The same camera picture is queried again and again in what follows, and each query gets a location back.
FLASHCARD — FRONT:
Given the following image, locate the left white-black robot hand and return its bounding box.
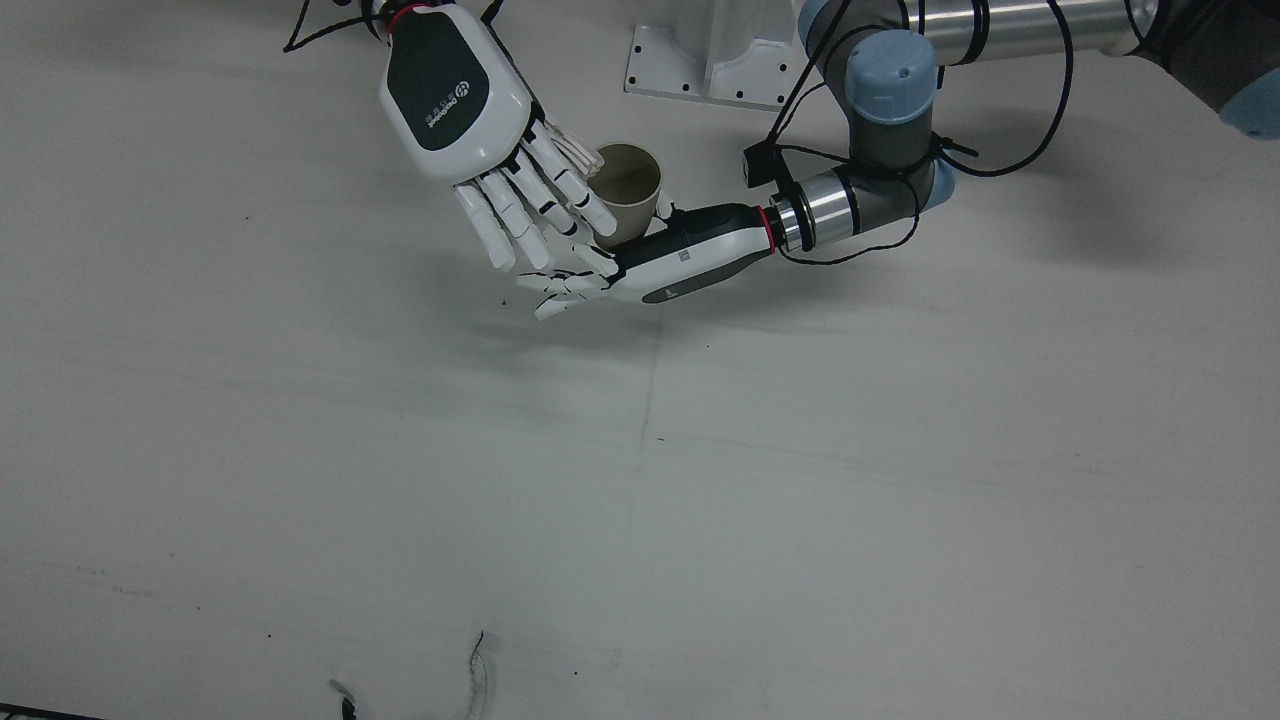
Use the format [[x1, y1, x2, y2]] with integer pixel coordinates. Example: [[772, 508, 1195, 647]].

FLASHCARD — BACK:
[[517, 190, 779, 323]]

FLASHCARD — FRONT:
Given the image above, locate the right white-grey robot hand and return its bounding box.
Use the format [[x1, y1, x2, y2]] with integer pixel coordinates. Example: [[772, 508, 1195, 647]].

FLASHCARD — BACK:
[[378, 3, 619, 273]]

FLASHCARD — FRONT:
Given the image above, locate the beige paper cup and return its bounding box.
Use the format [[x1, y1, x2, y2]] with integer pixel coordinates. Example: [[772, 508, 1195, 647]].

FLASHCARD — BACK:
[[585, 143, 664, 248]]

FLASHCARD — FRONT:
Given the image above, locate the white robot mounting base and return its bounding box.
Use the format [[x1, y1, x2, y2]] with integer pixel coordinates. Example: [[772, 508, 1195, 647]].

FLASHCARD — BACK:
[[625, 0, 811, 111]]

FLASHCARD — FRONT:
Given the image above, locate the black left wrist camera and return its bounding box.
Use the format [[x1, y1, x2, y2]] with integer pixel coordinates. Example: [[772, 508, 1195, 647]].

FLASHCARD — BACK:
[[743, 143, 783, 191]]

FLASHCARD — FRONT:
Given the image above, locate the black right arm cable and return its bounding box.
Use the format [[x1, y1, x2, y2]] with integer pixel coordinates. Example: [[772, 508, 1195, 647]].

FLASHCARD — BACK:
[[283, 0, 386, 53]]

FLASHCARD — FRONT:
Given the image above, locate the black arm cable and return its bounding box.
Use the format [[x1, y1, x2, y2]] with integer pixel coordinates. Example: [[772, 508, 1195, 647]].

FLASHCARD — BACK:
[[765, 0, 1076, 266], [283, 0, 386, 53]]

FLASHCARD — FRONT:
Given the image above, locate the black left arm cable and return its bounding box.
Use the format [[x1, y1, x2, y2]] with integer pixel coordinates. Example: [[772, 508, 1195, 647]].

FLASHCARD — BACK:
[[765, 0, 1076, 266]]

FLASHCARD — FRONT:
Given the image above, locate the black braided cable piece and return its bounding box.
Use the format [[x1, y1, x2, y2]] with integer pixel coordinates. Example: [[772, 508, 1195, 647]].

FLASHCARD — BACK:
[[468, 630, 489, 720]]

